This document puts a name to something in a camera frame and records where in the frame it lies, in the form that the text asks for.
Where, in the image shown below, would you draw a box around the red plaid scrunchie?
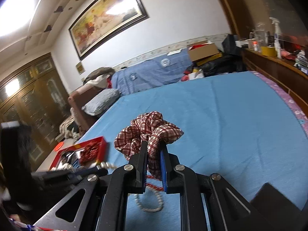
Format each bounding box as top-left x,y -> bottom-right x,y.
114,111 -> 184,180

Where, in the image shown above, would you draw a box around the red patterned scrunchie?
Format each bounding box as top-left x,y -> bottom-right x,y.
79,142 -> 100,166

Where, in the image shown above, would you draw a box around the red gift box tray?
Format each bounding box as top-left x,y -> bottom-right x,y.
49,137 -> 108,171

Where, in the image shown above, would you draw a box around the red plastic stool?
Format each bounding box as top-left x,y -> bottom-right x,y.
53,141 -> 64,152

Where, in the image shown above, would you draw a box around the brown armchair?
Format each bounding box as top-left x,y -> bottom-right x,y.
68,84 -> 102,132

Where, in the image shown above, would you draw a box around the grey pillow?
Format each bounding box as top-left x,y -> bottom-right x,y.
81,89 -> 121,116

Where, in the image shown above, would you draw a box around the blue bed cover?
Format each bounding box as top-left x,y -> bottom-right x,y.
82,71 -> 307,230

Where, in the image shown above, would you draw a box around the wooden wardrobe glass doors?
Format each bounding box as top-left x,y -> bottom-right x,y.
1,53 -> 70,171

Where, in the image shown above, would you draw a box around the blue checked folded blanket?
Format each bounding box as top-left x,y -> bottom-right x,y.
111,49 -> 193,95

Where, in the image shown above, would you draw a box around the cardboard box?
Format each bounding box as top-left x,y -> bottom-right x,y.
187,41 -> 219,62

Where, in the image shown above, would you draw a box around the wooden side shelf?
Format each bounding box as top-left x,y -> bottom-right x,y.
241,49 -> 307,114

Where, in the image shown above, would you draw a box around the framed horse painting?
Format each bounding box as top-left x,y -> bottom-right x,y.
69,0 -> 148,60

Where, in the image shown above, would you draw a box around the white spray bottle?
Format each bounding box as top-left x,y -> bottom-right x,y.
269,17 -> 282,59

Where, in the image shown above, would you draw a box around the red bead bracelet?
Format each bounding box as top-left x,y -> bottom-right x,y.
144,174 -> 165,192

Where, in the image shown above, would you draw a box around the white pearl necklace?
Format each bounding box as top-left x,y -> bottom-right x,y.
96,161 -> 165,213

